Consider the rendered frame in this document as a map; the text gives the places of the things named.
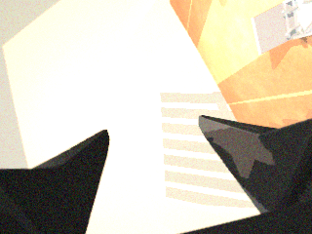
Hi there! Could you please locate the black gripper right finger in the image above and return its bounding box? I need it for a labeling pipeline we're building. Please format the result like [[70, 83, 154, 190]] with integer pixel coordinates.
[[198, 115, 312, 214]]

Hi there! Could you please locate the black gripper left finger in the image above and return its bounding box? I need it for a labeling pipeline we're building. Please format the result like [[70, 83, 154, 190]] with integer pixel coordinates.
[[0, 130, 110, 234]]

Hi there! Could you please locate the white dish rack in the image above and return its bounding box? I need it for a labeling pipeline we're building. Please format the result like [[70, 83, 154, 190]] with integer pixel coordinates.
[[252, 0, 312, 55]]

